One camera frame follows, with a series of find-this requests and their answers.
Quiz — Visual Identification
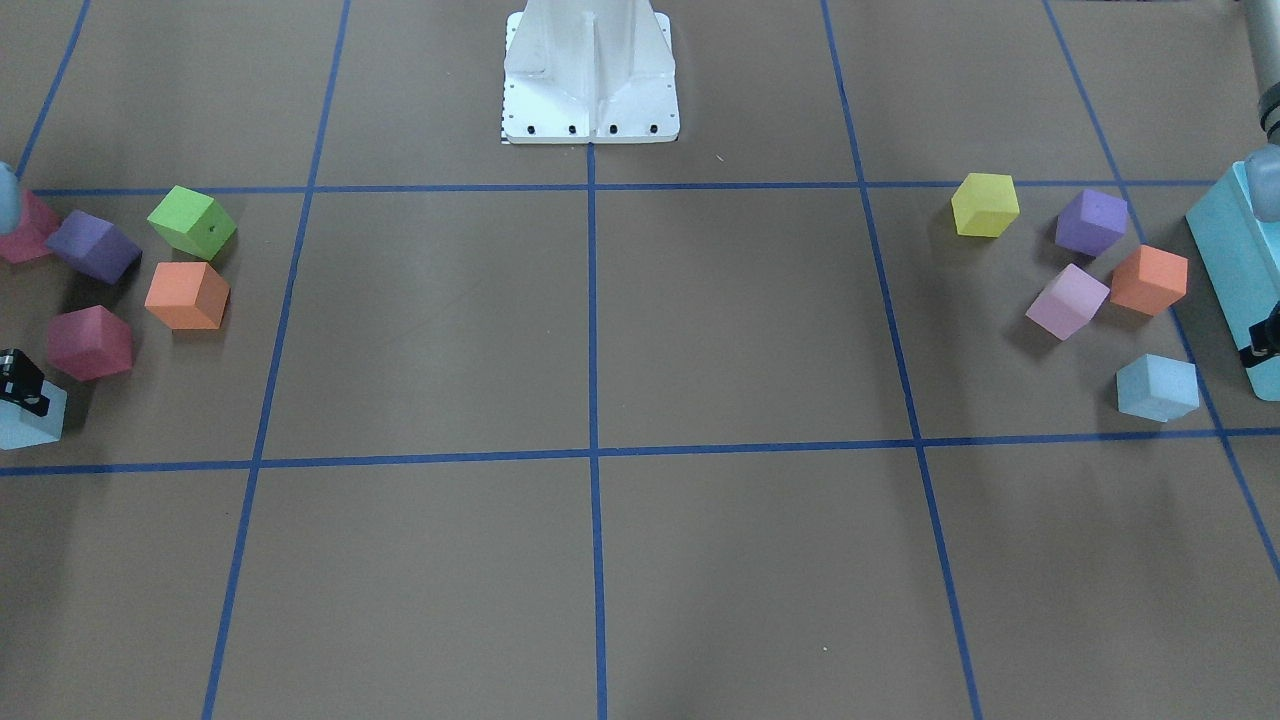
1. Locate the light blue block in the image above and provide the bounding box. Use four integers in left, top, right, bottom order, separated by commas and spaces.
1115, 354, 1201, 423
1, 380, 67, 450

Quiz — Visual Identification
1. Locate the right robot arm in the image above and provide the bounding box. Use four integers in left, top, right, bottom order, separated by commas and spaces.
1, 161, 51, 418

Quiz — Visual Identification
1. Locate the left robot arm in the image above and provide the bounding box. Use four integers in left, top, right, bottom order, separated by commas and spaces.
1242, 1, 1279, 223

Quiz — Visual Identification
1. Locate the red foam block near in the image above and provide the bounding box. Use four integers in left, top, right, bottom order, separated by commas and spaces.
46, 305, 134, 382

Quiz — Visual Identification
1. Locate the red foam block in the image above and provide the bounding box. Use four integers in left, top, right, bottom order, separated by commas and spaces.
46, 305, 134, 382
1, 190, 61, 265

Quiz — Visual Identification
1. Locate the cyan plastic bin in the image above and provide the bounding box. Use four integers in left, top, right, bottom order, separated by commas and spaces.
1187, 161, 1279, 402

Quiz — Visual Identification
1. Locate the orange foam block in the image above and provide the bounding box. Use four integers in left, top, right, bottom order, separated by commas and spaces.
143, 263, 230, 331
1108, 245, 1189, 316

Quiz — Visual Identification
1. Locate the purple foam block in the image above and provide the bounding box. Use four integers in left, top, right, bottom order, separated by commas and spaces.
1053, 190, 1130, 258
45, 210, 142, 284

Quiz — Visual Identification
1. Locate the red foam block far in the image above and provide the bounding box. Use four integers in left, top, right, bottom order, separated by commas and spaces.
1, 190, 61, 265

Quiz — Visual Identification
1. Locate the pink foam block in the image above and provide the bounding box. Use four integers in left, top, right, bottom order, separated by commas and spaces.
1025, 264, 1110, 341

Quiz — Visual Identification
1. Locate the green foam block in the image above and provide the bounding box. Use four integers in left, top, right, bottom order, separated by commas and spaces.
147, 186, 237, 263

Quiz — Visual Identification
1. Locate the yellow foam block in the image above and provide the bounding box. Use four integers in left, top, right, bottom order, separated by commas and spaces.
950, 172, 1021, 240

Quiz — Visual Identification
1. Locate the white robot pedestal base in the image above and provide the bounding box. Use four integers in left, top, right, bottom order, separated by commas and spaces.
500, 1, 681, 145

